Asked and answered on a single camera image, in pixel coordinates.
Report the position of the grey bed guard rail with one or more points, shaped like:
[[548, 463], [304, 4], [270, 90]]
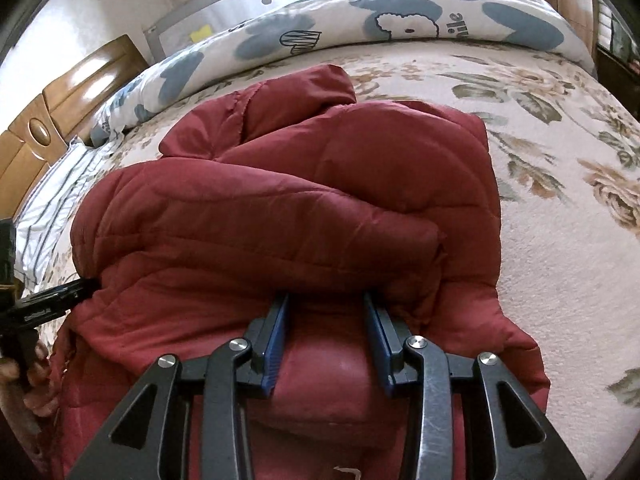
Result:
[[240, 5]]

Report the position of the dark red quilted jacket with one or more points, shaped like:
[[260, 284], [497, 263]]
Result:
[[300, 210]]

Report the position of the striped white pillow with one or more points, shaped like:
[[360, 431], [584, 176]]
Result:
[[55, 200]]

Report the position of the white duvet with blue print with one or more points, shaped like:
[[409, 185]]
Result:
[[350, 15]]

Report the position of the floral bed blanket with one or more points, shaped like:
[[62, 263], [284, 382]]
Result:
[[550, 260]]

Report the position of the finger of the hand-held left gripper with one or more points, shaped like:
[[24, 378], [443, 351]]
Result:
[[55, 297]]

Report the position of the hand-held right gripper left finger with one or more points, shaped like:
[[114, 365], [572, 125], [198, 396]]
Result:
[[276, 342]]

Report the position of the person's left hand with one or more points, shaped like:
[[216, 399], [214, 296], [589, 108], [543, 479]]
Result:
[[40, 385]]

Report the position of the wooden headboard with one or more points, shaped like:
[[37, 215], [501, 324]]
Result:
[[65, 105]]

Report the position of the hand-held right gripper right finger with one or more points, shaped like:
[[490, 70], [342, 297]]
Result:
[[376, 342]]

